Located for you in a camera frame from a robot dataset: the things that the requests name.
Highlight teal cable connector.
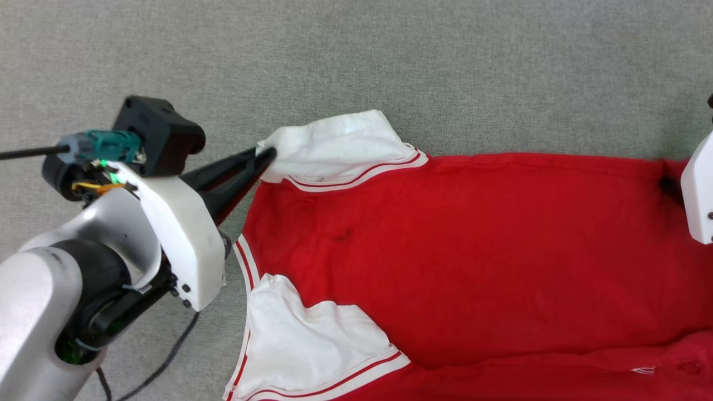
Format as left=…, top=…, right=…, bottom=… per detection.
left=60, top=130, right=143, bottom=165

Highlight thin black hanging cable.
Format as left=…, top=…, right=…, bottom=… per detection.
left=95, top=311, right=201, bottom=401

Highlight red shirt white sleeves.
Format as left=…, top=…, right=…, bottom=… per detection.
left=223, top=109, right=713, bottom=401

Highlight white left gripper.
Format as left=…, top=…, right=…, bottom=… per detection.
left=42, top=145, right=277, bottom=312

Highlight black camera cable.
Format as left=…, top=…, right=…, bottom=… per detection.
left=0, top=145, right=71, bottom=162

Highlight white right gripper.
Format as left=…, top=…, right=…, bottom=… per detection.
left=660, top=130, right=713, bottom=245

